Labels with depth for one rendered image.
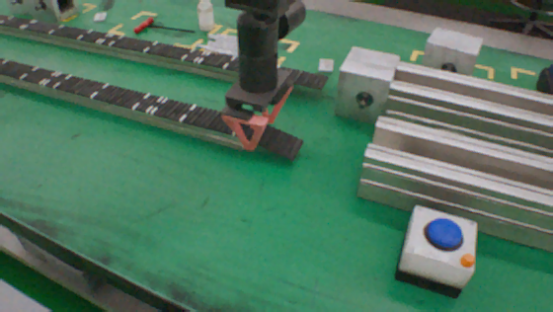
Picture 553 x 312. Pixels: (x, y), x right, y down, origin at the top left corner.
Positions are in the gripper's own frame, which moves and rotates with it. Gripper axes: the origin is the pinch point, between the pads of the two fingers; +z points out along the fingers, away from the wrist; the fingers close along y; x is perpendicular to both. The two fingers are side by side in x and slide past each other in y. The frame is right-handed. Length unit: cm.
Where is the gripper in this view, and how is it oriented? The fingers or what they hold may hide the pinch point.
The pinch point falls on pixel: (259, 131)
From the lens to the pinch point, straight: 67.8
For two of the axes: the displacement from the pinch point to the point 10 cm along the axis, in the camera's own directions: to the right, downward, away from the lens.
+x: -9.2, -2.6, 3.0
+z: 0.0, 7.6, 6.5
